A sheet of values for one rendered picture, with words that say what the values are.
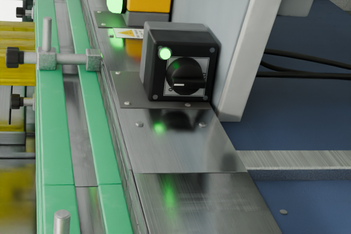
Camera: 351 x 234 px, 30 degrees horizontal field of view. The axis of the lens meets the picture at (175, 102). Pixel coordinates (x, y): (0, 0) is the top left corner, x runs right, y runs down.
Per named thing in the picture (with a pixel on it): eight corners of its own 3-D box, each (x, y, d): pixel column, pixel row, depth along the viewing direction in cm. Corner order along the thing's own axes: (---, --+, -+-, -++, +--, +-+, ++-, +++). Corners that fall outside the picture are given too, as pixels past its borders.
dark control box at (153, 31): (199, 78, 90) (138, 77, 88) (207, 22, 86) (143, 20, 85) (214, 104, 82) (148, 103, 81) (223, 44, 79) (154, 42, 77)
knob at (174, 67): (199, 91, 81) (205, 102, 78) (163, 90, 80) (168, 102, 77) (203, 57, 80) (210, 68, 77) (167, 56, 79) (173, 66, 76)
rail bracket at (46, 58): (100, 63, 96) (6, 60, 93) (104, 15, 93) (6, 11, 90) (103, 74, 92) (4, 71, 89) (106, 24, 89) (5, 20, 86)
